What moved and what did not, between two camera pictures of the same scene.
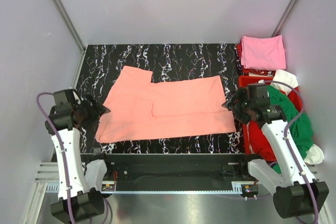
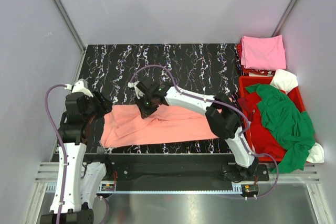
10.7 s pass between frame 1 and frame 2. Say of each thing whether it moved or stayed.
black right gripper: moved
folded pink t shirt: stayed
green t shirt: stayed
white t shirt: stayed
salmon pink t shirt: moved
